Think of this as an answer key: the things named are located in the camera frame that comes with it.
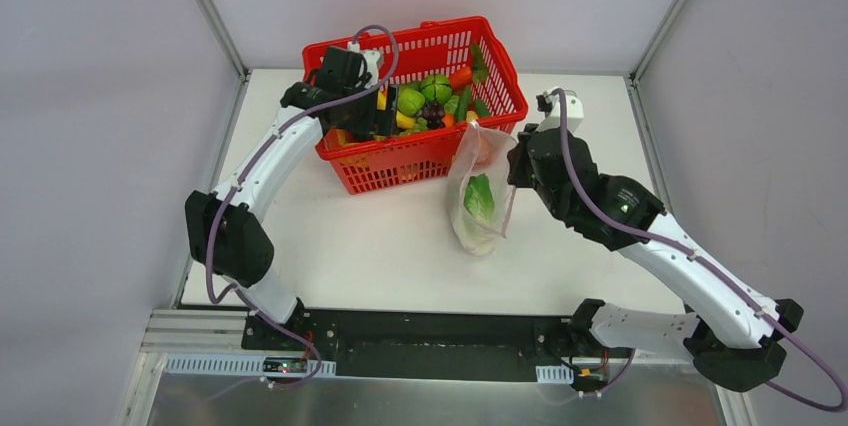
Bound yellow banana toy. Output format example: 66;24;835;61
377;91;416;130

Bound clear zip top bag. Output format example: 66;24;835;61
447;121;518;257

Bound green napa cabbage toy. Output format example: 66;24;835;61
463;173;496;224

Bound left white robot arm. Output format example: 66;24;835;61
185;41;392;351

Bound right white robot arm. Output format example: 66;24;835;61
508;124;803;392

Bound light green round vegetable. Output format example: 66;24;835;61
397;88;427;117

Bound small dark grape bunch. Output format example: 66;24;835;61
416;103;445;130

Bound red plastic shopping basket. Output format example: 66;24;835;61
315;16;528;194

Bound green bell pepper toy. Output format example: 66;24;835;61
419;74;453;105

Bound green cucumber toy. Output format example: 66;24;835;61
455;85;473;124
473;98;492;118

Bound orange carrot toy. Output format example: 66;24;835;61
448;65;474;91

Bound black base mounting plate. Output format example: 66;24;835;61
241;306;631;385

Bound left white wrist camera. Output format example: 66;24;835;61
347;41;384;89

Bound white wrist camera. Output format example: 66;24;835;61
347;41;384;89
536;88;585;133

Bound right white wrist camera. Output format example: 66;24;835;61
536;88;585;133

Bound left aluminium frame post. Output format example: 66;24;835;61
195;0;249;82

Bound aluminium frame post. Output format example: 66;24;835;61
630;0;690;85
195;0;249;82

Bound right aluminium frame post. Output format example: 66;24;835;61
630;0;690;85

